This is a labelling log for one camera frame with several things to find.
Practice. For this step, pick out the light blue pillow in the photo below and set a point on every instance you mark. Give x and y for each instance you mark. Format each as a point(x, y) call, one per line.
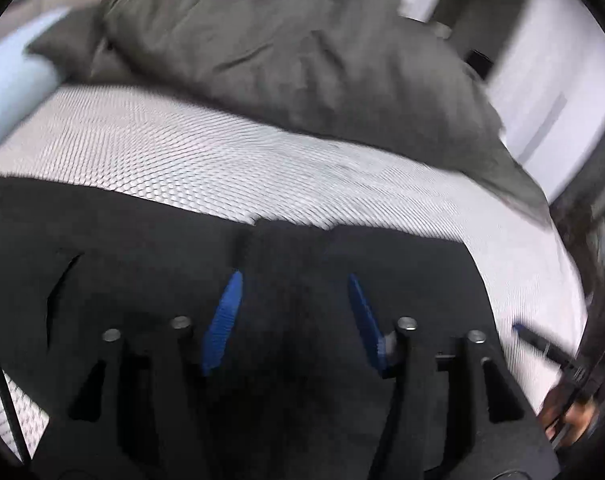
point(12, 75)

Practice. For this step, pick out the black pants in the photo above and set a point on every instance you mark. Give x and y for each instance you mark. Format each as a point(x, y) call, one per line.
point(132, 240)

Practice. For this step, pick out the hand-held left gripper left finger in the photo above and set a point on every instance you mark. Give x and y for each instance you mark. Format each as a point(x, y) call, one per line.
point(225, 320)

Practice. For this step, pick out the grey crumpled garment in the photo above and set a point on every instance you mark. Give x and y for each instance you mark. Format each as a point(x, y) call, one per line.
point(282, 60)

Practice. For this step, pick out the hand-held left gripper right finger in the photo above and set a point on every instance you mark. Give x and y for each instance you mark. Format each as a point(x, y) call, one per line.
point(365, 317)

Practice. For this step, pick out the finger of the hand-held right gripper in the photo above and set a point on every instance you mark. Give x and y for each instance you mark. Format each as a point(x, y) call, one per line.
point(534, 337)

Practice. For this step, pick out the person's right hand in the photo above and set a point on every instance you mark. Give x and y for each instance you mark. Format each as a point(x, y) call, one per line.
point(567, 417)

